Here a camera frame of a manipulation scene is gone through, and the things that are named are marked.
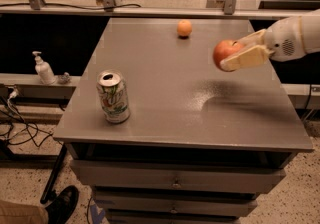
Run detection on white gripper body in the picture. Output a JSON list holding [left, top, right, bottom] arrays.
[[264, 17, 306, 62]]

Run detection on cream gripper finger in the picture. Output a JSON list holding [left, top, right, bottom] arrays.
[[233, 29, 266, 46], [220, 45, 273, 72]]

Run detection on red apple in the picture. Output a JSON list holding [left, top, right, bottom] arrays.
[[212, 39, 244, 70]]

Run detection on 7up soda can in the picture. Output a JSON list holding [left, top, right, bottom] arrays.
[[96, 70, 130, 124]]

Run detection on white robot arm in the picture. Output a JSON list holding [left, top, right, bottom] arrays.
[[216, 10, 320, 72]]

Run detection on orange fruit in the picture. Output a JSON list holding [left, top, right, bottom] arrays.
[[177, 20, 192, 37]]

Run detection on grey drawer cabinet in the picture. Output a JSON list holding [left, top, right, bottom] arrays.
[[54, 18, 312, 224]]

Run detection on small grey figurine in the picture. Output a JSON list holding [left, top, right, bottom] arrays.
[[58, 72, 71, 84]]

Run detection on white pump bottle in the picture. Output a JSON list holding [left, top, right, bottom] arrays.
[[32, 51, 56, 85]]

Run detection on black metal leg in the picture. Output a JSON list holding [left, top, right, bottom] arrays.
[[40, 146, 67, 204]]

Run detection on black shoe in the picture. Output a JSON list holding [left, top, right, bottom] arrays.
[[45, 185, 79, 224]]

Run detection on tan trouser leg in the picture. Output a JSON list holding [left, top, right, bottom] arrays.
[[0, 200, 49, 224]]

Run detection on black floor cables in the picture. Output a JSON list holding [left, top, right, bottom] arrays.
[[0, 87, 63, 148]]

